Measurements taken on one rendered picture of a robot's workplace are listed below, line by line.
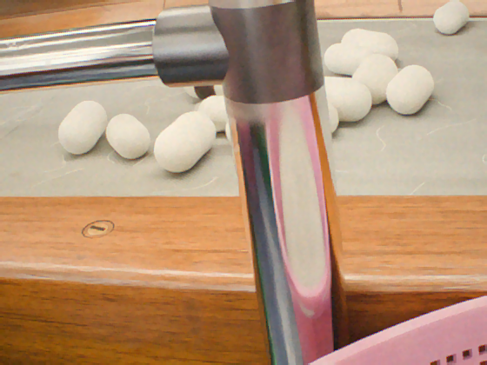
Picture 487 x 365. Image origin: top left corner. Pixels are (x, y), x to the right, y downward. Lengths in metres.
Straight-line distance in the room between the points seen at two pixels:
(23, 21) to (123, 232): 0.43
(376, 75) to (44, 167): 0.17
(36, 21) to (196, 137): 0.34
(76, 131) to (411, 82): 0.17
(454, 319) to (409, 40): 0.33
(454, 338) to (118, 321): 0.11
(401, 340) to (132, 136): 0.21
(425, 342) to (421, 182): 0.14
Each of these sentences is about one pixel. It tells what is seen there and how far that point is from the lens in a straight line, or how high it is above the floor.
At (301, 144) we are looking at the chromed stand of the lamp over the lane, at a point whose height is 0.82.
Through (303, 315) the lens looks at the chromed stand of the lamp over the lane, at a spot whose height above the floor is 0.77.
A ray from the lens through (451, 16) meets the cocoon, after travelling 0.51.
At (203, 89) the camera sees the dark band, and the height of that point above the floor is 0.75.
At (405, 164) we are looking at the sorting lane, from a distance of 0.34.
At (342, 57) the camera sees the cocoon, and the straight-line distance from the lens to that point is 0.44.
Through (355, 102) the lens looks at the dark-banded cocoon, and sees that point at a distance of 0.37.
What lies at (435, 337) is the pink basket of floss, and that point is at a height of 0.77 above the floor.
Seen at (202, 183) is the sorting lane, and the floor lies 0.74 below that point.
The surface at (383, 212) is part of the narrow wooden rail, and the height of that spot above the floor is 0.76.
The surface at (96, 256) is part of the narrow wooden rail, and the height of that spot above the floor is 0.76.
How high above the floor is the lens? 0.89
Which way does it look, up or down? 27 degrees down
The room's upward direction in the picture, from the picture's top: 9 degrees counter-clockwise
